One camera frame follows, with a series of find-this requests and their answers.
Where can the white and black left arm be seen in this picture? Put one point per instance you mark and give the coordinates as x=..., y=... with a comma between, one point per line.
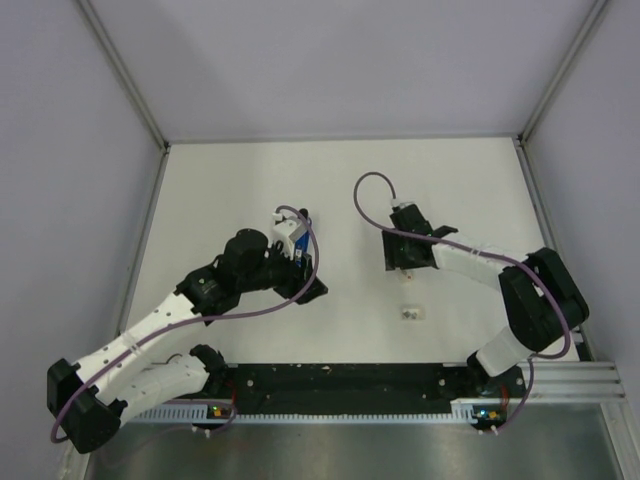
x=93, y=397

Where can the aluminium frame post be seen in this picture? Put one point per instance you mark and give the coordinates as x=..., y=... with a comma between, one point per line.
x=121, y=72
x=587, y=29

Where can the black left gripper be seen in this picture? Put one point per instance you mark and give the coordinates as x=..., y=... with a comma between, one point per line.
x=295, y=276

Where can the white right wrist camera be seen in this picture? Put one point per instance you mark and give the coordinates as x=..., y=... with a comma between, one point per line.
x=398, y=204

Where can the light blue slotted cable duct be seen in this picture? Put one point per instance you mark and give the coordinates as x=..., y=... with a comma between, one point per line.
x=205, y=415

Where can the aluminium frame post left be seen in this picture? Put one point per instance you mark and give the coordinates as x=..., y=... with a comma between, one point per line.
x=121, y=72

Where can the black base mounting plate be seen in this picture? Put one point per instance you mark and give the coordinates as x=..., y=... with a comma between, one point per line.
x=353, y=388

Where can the aluminium frame post right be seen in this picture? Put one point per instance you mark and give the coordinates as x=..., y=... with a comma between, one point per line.
x=587, y=29

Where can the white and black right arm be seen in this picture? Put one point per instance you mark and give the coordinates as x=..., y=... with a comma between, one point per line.
x=540, y=297

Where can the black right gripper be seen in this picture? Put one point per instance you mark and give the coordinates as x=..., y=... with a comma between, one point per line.
x=393, y=259

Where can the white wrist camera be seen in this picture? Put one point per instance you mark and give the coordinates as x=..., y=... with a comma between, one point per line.
x=398, y=204
x=287, y=230

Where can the aluminium frame rail front right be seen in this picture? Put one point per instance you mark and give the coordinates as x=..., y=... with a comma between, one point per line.
x=576, y=383

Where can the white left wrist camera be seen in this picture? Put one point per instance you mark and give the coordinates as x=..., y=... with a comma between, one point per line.
x=287, y=230

